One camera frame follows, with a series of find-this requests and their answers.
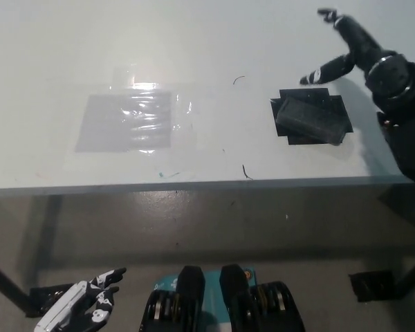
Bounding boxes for black table leg bar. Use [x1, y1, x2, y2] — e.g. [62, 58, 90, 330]
[0, 255, 34, 308]

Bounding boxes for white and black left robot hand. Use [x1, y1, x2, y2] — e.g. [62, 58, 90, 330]
[33, 267, 127, 332]

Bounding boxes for clear plastic bag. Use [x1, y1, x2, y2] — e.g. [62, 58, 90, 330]
[74, 92, 173, 153]

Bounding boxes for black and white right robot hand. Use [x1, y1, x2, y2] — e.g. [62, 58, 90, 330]
[299, 7, 389, 86]

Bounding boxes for dark grey whiteboard eraser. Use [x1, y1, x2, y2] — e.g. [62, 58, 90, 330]
[275, 96, 347, 147]

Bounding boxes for clear plastic film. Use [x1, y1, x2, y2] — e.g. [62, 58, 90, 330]
[62, 65, 199, 172]

